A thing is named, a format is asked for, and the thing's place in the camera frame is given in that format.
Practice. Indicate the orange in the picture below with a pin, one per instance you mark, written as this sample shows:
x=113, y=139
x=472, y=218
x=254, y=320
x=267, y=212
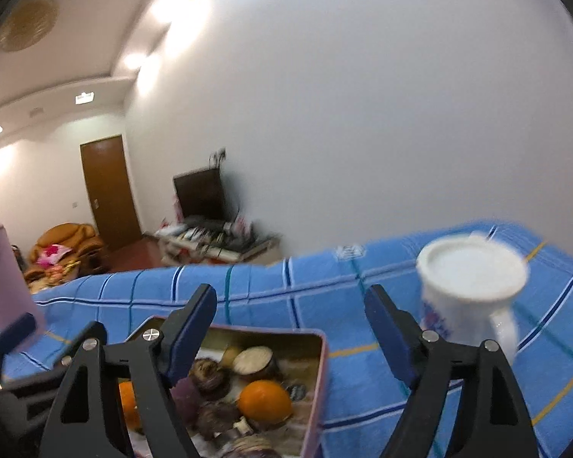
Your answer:
x=265, y=400
x=128, y=405

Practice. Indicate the brown leather sofa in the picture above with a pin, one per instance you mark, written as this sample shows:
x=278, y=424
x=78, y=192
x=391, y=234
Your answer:
x=76, y=233

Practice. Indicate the white television stand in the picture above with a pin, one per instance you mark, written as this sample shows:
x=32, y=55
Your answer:
x=262, y=248

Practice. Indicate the blue plaid blanket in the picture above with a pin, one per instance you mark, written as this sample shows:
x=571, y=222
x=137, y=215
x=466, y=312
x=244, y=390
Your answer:
x=315, y=291

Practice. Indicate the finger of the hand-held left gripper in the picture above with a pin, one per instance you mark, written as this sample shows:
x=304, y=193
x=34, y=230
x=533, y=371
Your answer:
x=14, y=334
x=88, y=336

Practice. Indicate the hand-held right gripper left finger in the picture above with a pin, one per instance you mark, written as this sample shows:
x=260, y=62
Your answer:
x=191, y=338

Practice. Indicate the wall socket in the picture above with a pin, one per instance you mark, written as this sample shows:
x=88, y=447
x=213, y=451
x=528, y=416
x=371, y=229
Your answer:
x=218, y=155

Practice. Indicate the round ceiling decoration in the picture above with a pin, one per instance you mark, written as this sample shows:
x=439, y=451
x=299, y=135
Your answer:
x=26, y=23

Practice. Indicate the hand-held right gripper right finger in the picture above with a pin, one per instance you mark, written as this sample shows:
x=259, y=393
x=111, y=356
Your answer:
x=391, y=338

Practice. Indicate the white mug with blue print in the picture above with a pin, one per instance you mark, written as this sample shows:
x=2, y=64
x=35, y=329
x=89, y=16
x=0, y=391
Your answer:
x=458, y=291

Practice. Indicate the pink tin box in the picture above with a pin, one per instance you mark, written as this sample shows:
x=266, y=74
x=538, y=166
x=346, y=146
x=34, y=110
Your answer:
x=315, y=391

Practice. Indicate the dark brown water chestnut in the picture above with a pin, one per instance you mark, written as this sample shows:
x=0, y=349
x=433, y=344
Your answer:
x=217, y=419
x=210, y=376

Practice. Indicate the short sugarcane piece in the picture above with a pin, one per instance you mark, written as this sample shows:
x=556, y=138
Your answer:
x=253, y=360

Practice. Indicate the pink flower cushion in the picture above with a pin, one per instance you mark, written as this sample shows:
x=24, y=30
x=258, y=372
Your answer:
x=54, y=253

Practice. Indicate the black television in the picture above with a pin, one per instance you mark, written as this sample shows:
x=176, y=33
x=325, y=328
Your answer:
x=200, y=195

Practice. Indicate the small dark packet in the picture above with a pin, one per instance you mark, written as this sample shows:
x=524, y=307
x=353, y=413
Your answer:
x=298, y=392

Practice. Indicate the brown wooden door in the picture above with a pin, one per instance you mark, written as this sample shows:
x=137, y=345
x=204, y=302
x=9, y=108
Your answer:
x=110, y=191

